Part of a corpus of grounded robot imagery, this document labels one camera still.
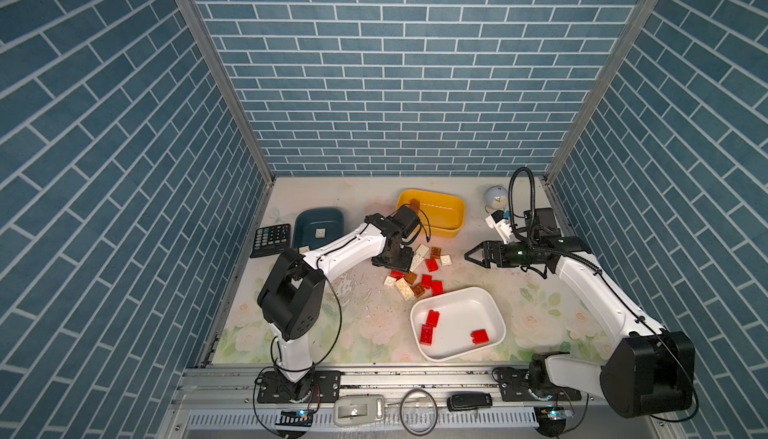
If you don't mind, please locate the yellow plastic bin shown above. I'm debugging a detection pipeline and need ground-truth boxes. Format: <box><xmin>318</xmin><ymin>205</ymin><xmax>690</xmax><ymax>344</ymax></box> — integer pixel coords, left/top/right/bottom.
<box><xmin>397</xmin><ymin>189</ymin><xmax>466</xmax><ymax>238</ymax></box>

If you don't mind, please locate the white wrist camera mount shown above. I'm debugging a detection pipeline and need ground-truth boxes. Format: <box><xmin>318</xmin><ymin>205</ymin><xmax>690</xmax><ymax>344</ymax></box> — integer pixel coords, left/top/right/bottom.
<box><xmin>485</xmin><ymin>210</ymin><xmax>514</xmax><ymax>244</ymax></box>

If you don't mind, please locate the black cable loop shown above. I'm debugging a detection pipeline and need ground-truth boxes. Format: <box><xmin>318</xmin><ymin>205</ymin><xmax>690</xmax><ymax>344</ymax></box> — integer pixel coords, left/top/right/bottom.
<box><xmin>398</xmin><ymin>387</ymin><xmax>440</xmax><ymax>438</ymax></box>

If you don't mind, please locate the black calculator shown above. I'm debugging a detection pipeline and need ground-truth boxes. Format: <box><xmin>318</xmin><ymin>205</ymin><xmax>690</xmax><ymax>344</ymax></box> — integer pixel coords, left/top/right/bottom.
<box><xmin>250</xmin><ymin>223</ymin><xmax>291</xmax><ymax>259</ymax></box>

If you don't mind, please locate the white plastic bin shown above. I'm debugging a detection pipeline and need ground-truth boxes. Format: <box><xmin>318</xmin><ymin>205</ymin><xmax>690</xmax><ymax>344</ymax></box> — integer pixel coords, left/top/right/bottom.
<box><xmin>410</xmin><ymin>286</ymin><xmax>507</xmax><ymax>362</ymax></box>

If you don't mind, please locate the red square lego brick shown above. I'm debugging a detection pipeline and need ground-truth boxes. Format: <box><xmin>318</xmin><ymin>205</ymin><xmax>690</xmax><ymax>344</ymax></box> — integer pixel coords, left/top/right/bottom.
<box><xmin>426</xmin><ymin>259</ymin><xmax>439</xmax><ymax>272</ymax></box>

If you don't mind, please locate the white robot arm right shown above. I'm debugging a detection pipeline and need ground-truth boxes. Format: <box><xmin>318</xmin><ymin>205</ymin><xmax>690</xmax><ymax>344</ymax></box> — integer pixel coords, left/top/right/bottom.
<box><xmin>474</xmin><ymin>236</ymin><xmax>699</xmax><ymax>418</ymax></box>

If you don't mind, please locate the grey plastic box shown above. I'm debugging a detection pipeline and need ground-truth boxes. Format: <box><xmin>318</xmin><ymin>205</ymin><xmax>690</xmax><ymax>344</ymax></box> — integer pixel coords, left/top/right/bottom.
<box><xmin>333</xmin><ymin>395</ymin><xmax>385</xmax><ymax>427</ymax></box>

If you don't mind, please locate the red lego brick lowest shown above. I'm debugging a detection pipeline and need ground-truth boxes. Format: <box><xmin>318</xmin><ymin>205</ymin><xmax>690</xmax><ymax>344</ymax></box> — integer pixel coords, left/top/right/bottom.
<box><xmin>431</xmin><ymin>280</ymin><xmax>444</xmax><ymax>296</ymax></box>

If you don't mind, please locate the dark teal plastic bin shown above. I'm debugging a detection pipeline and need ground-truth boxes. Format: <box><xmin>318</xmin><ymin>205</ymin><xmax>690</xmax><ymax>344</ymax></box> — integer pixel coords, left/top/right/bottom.
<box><xmin>292</xmin><ymin>207</ymin><xmax>344</xmax><ymax>250</ymax></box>

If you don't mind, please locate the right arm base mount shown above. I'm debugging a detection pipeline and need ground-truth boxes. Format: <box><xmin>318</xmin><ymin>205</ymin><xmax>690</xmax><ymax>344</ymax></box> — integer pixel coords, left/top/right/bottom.
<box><xmin>491</xmin><ymin>366</ymin><xmax>582</xmax><ymax>402</ymax></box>

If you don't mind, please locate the aluminium rail base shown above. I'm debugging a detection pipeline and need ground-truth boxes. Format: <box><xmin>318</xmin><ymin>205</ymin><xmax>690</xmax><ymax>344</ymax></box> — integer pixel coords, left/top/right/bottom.
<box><xmin>158</xmin><ymin>364</ymin><xmax>685</xmax><ymax>438</ymax></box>

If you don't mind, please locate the black key fob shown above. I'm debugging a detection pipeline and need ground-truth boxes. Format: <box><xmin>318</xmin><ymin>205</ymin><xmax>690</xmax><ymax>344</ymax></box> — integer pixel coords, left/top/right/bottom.
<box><xmin>447</xmin><ymin>391</ymin><xmax>493</xmax><ymax>412</ymax></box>

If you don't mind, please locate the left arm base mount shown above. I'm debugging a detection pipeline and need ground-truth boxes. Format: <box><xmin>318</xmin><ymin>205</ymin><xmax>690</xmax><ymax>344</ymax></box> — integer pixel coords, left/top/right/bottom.
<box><xmin>256</xmin><ymin>368</ymin><xmax>342</xmax><ymax>404</ymax></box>

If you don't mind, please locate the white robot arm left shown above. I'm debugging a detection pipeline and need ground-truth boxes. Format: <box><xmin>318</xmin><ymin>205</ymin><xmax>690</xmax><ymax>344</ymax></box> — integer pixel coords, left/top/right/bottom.
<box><xmin>257</xmin><ymin>204</ymin><xmax>432</xmax><ymax>386</ymax></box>

